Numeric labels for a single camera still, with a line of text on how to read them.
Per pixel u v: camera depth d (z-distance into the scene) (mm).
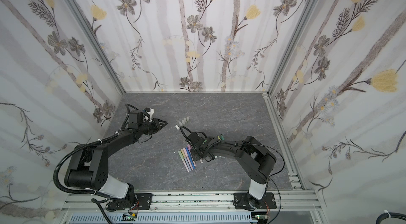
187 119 1043
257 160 465
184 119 1041
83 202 753
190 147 717
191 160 860
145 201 735
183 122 1020
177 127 1009
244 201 737
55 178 410
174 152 906
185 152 895
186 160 866
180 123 1022
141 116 749
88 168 447
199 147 685
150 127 796
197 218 702
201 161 860
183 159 870
